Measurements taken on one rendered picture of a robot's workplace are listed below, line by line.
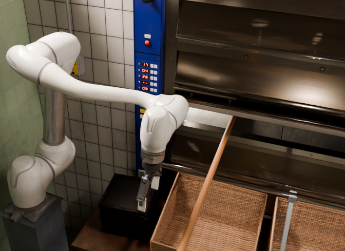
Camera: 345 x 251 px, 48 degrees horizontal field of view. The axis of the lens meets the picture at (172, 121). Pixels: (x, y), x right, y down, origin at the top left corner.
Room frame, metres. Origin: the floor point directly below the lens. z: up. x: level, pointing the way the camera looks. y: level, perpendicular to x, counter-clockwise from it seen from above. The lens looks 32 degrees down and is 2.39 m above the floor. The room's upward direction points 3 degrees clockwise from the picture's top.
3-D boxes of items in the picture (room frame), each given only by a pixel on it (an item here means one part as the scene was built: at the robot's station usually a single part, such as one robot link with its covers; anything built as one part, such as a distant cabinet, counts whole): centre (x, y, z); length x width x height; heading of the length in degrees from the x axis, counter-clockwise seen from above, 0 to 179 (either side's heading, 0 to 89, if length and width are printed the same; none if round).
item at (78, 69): (2.03, 0.58, 1.46); 0.10 x 0.07 x 0.10; 73
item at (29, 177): (1.38, 0.67, 1.17); 0.18 x 0.16 x 0.22; 157
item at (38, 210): (1.35, 0.68, 1.03); 0.22 x 0.18 x 0.06; 160
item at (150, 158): (1.15, 0.07, 1.53); 0.09 x 0.09 x 0.06
